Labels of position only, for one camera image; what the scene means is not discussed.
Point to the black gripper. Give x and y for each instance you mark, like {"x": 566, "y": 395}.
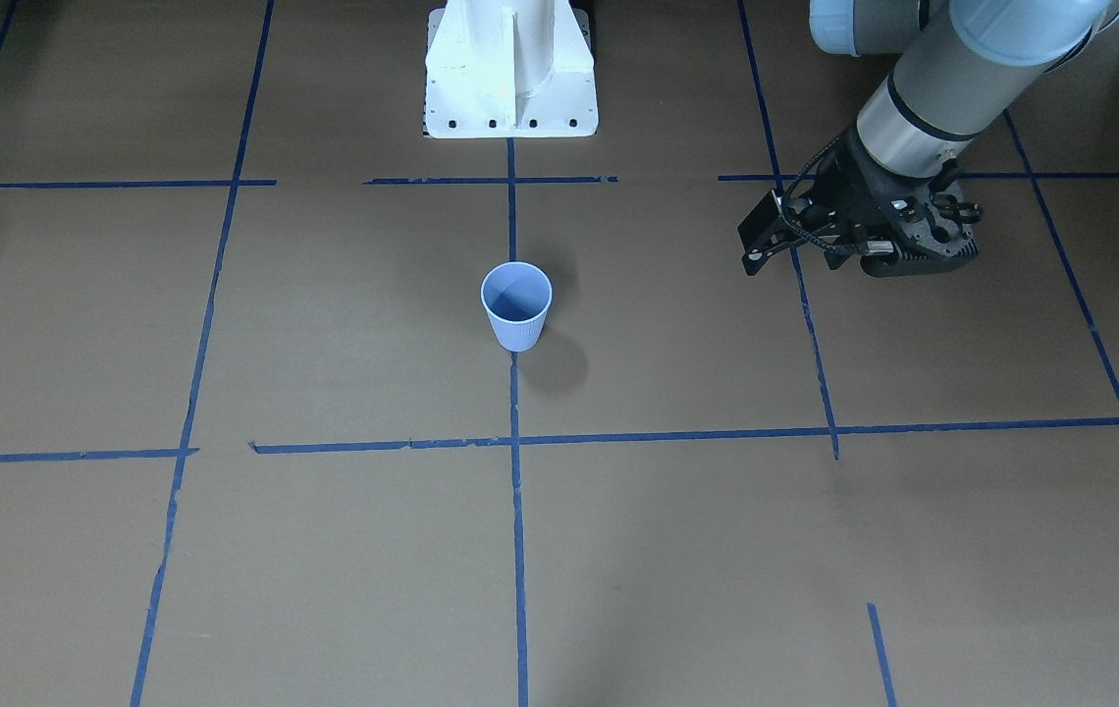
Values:
{"x": 862, "y": 180}

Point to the blue paper cup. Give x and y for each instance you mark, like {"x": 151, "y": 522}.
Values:
{"x": 517, "y": 297}

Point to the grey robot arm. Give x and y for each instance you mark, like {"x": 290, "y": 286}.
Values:
{"x": 959, "y": 65}

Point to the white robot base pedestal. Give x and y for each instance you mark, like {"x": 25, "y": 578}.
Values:
{"x": 510, "y": 69}

